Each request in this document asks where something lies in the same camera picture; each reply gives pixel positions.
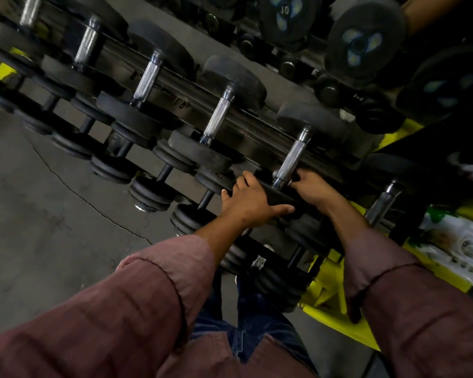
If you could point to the person's left hand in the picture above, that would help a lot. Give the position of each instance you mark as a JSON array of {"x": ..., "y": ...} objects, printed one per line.
[{"x": 252, "y": 204}]

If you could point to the person's right hand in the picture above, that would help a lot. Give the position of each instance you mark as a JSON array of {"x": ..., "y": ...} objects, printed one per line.
[{"x": 317, "y": 190}]

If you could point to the row of ribbed plate dumbbells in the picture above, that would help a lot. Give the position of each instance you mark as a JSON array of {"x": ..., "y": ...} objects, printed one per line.
[{"x": 151, "y": 192}]

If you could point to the black yellow dumbbell rack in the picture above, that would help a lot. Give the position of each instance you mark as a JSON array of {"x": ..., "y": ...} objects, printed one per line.
[{"x": 339, "y": 322}]

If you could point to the white green wet wipes packet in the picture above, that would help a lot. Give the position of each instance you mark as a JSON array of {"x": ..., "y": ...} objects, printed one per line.
[{"x": 457, "y": 244}]

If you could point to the person's left forearm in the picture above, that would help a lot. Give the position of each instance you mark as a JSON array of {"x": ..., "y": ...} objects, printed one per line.
[{"x": 122, "y": 311}]

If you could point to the person's right forearm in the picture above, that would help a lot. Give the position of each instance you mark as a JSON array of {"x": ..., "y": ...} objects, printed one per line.
[{"x": 418, "y": 311}]

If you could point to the person's blue jeans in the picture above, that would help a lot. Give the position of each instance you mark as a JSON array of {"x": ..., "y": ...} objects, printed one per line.
[{"x": 256, "y": 322}]

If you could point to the black curved metal bar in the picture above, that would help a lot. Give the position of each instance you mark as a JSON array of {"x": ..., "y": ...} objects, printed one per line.
[{"x": 374, "y": 366}]

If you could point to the gymnast wall poster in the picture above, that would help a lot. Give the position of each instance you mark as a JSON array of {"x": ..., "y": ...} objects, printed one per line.
[{"x": 457, "y": 145}]

